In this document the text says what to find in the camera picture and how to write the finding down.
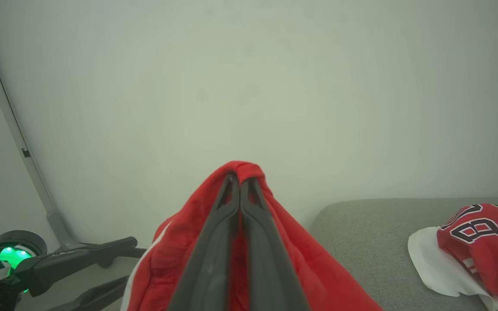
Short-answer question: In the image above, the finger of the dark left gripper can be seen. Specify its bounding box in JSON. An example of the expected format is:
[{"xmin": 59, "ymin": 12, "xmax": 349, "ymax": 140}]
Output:
[
  {"xmin": 16, "ymin": 236, "xmax": 138, "ymax": 297},
  {"xmin": 46, "ymin": 276, "xmax": 131, "ymax": 311}
]

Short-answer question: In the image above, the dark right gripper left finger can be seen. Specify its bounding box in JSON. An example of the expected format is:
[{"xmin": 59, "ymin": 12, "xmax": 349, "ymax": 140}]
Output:
[{"xmin": 167, "ymin": 172, "xmax": 241, "ymax": 311}]

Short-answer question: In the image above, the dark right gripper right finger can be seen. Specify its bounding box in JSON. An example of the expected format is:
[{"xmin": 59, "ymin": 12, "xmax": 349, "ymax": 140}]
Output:
[{"xmin": 240, "ymin": 177, "xmax": 310, "ymax": 311}]

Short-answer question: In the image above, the plain red garment white stripe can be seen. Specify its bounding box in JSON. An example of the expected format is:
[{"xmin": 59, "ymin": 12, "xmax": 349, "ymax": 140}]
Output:
[{"xmin": 121, "ymin": 161, "xmax": 383, "ymax": 311}]

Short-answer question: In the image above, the red basketball jersey with lettering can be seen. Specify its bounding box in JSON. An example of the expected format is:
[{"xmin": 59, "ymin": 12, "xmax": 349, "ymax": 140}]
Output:
[{"xmin": 437, "ymin": 203, "xmax": 498, "ymax": 306}]

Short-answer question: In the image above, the grey metal pole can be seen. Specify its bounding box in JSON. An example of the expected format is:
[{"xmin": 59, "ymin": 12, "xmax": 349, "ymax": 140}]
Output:
[{"xmin": 0, "ymin": 6, "xmax": 81, "ymax": 251}]

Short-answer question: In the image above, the grey fabric sofa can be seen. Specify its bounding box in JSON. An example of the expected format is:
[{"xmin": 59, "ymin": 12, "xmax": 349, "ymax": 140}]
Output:
[{"xmin": 310, "ymin": 198, "xmax": 498, "ymax": 311}]

